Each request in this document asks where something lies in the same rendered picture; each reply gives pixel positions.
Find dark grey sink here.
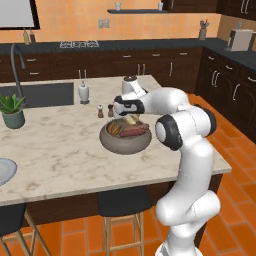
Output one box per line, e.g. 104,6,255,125
0,82,75,109

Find dark grey tap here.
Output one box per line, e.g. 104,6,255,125
9,43,28,102

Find olive bottle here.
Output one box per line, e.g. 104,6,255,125
22,27,31,46

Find grey wall socket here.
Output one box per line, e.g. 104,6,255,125
97,18,111,29

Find hob with white grates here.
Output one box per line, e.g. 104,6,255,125
59,39,101,49

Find green plant in grey pot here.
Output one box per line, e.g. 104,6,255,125
0,93,27,130

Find black stool with wooden legs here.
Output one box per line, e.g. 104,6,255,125
96,185,153,256
0,202,52,256

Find long dark base cupboard run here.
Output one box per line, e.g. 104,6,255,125
0,46,204,95

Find dark brown bottle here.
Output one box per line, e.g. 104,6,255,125
29,27,37,44

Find brown shaker with dark cap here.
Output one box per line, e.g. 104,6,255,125
106,103,115,119

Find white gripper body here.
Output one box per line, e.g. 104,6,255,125
112,99,141,120

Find grey-brown bowl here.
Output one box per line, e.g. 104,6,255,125
99,117,153,156

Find dark wall shelf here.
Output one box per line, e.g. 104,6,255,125
106,8,170,15

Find white coffee machine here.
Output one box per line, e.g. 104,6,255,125
225,21,255,53

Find brown bun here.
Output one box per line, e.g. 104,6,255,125
108,120,123,136

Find pale yellow bun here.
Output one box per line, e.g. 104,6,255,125
123,114,141,126

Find brown shaker with white cap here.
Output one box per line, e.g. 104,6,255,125
96,104,105,119

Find short dark base cupboard run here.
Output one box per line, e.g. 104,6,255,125
194,46,256,145

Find dark wooden wall cupboards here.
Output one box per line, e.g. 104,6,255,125
163,0,256,22

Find grey pot with tools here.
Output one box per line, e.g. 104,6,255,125
198,18,211,41

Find reddish-brown sausage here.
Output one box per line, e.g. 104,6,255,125
124,122,150,132
118,127,148,139

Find black framed window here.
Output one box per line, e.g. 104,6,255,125
0,0,41,31

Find dark wooden kitchen island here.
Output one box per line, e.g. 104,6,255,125
23,173,224,249

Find grey plate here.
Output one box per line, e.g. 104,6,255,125
0,157,18,187

